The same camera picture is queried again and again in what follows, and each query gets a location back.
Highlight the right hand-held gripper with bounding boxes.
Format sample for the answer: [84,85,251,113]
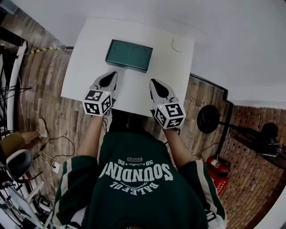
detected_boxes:
[149,78,187,130]

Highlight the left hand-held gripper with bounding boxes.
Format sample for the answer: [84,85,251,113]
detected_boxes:
[82,71,119,117]

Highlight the green box drawer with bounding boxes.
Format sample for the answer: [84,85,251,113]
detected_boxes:
[105,59,147,73]

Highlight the green box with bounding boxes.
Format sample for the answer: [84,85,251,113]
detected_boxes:
[105,39,154,73]

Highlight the person's left forearm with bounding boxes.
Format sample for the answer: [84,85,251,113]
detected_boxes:
[76,115,108,162]

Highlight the person's right forearm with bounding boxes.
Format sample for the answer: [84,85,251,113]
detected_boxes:
[162,127,198,169]

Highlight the red extinguisher stand box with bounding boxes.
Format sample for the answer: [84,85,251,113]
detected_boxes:
[208,171,229,198]

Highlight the thin black thread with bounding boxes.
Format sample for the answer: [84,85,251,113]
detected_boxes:
[171,39,183,53]

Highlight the person's black trousers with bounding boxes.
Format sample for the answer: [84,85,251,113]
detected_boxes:
[108,109,157,137]

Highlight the black round disc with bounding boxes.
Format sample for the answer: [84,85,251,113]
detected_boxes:
[196,104,221,135]

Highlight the yellow black striped bar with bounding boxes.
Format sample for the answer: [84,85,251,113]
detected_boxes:
[29,47,66,55]

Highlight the red fire extinguisher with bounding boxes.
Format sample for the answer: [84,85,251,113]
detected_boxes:
[205,156,231,178]

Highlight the person's green printed shirt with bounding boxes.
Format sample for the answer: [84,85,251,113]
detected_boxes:
[52,131,227,229]

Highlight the white power strip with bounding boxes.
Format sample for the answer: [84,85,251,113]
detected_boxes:
[51,161,63,174]

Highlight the grey office chair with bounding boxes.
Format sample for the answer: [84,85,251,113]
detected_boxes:
[5,149,34,182]

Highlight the small electronic device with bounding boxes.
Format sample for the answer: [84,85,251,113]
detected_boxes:
[38,196,53,211]

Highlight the black floor cable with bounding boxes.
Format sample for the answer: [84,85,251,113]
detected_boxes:
[39,136,76,162]

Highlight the white curved frame rail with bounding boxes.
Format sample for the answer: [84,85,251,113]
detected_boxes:
[6,41,29,133]

